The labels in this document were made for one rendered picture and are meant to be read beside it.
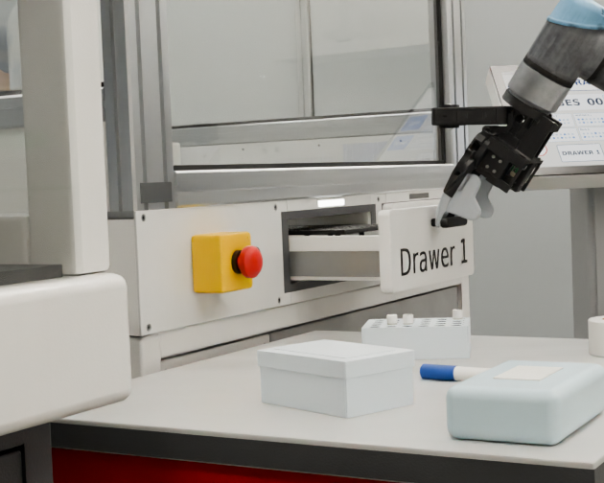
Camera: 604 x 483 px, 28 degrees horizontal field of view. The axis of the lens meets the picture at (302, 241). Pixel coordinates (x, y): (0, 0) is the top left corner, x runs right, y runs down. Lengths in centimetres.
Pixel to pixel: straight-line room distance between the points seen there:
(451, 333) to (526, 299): 207
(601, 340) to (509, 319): 209
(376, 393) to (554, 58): 66
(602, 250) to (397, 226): 106
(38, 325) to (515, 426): 37
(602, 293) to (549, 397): 167
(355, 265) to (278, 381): 51
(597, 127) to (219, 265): 128
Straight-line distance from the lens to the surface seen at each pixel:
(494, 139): 164
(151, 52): 144
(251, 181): 159
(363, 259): 162
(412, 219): 165
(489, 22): 349
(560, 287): 344
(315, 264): 166
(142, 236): 140
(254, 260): 146
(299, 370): 112
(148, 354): 142
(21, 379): 89
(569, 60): 162
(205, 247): 147
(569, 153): 249
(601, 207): 260
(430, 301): 215
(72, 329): 93
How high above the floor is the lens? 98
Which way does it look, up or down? 3 degrees down
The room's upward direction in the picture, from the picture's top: 2 degrees counter-clockwise
